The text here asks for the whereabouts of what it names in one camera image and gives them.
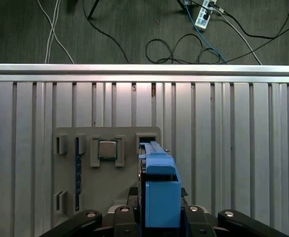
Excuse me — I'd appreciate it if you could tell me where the white power strip cable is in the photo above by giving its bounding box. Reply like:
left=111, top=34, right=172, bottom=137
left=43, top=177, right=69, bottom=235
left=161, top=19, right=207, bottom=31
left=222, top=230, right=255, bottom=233
left=214, top=8, right=263, bottom=66

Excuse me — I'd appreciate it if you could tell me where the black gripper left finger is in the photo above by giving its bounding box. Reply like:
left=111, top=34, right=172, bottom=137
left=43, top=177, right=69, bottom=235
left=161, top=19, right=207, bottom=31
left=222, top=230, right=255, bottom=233
left=39, top=187, right=140, bottom=237

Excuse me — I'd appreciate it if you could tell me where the blue RAM stick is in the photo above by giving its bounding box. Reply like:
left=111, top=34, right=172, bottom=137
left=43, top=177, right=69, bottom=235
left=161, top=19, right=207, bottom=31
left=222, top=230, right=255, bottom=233
left=75, top=137, right=83, bottom=212

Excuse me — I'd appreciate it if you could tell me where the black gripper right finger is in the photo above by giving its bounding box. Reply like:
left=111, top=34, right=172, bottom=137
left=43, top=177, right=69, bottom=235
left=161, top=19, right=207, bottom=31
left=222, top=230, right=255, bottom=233
left=180, top=187, right=289, bottom=237

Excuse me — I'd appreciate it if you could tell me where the blue floor cable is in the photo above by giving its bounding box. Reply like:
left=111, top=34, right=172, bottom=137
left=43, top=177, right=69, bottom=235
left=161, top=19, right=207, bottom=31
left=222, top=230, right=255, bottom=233
left=183, top=3, right=228, bottom=65

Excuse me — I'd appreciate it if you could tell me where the white power strip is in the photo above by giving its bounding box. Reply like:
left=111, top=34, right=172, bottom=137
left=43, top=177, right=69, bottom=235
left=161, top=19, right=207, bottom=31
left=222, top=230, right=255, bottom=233
left=195, top=0, right=218, bottom=32

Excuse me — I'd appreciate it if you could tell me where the hard disk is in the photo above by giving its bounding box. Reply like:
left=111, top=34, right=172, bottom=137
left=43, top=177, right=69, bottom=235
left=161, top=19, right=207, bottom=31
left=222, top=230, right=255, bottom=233
left=137, top=140, right=184, bottom=229

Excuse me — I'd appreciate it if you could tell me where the grey parts rack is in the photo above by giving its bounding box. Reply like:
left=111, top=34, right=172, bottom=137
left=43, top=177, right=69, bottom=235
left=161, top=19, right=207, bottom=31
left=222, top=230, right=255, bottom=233
left=52, top=126, right=163, bottom=223

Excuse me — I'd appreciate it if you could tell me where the silver CPU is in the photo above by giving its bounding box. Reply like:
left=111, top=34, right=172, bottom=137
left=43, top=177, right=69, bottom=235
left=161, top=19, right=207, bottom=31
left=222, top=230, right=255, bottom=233
left=98, top=139, right=118, bottom=162

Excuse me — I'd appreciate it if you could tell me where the white floor cable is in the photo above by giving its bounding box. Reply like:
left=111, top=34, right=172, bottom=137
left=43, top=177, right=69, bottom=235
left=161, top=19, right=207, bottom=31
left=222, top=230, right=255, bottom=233
left=45, top=0, right=61, bottom=64
left=37, top=0, right=75, bottom=64

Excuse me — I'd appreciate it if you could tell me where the looped black floor cable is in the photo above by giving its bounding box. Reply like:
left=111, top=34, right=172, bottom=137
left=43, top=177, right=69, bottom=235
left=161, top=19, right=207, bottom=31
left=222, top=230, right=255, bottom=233
left=145, top=33, right=228, bottom=65

